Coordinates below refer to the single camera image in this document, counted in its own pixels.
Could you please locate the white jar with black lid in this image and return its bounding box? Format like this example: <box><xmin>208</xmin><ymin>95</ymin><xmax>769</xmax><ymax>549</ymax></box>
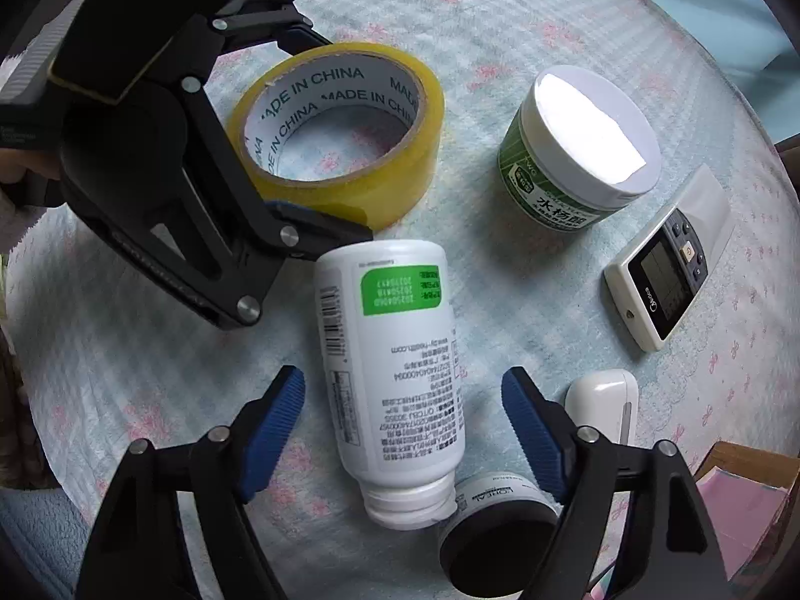
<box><xmin>437</xmin><ymin>471</ymin><xmax>560</xmax><ymax>598</ymax></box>

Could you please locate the green jar with white lid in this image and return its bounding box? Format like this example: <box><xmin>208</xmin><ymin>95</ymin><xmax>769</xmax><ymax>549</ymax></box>
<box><xmin>498</xmin><ymin>66</ymin><xmax>662</xmax><ymax>226</ymax></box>

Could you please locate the white bottle with green label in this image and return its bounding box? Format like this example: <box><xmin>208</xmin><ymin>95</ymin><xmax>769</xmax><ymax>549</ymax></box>
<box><xmin>312</xmin><ymin>239</ymin><xmax>470</xmax><ymax>532</ymax></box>

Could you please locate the yellow tape roll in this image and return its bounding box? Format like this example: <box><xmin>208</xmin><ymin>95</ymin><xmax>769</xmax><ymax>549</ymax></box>
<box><xmin>225</xmin><ymin>42</ymin><xmax>446</xmax><ymax>231</ymax></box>

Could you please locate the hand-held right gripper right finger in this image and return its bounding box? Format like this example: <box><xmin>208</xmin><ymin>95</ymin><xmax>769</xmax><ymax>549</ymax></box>
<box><xmin>501</xmin><ymin>366</ymin><xmax>730</xmax><ymax>600</ymax></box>

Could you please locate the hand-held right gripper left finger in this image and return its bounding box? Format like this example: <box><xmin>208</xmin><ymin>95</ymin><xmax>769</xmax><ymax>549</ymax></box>
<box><xmin>75</xmin><ymin>365</ymin><xmax>307</xmax><ymax>600</ymax></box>

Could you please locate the light blue floral blanket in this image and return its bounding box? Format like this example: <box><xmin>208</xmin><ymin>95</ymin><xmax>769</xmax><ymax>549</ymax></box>
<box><xmin>0</xmin><ymin>0</ymin><xmax>800</xmax><ymax>600</ymax></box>

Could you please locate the brown cardboard box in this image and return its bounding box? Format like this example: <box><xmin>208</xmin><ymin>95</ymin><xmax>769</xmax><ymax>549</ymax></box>
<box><xmin>690</xmin><ymin>440</ymin><xmax>800</xmax><ymax>600</ymax></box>

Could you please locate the white earbuds case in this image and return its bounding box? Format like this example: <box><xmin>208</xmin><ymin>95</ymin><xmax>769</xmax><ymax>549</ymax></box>
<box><xmin>564</xmin><ymin>368</ymin><xmax>639</xmax><ymax>451</ymax></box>

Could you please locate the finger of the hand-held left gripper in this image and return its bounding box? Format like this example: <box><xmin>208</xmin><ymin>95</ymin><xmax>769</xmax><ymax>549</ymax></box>
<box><xmin>209</xmin><ymin>0</ymin><xmax>334</xmax><ymax>57</ymax></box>
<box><xmin>81</xmin><ymin>75</ymin><xmax>375</xmax><ymax>330</ymax></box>

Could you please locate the white remote control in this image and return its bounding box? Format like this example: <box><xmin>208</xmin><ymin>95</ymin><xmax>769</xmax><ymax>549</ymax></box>
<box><xmin>603</xmin><ymin>163</ymin><xmax>735</xmax><ymax>352</ymax></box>

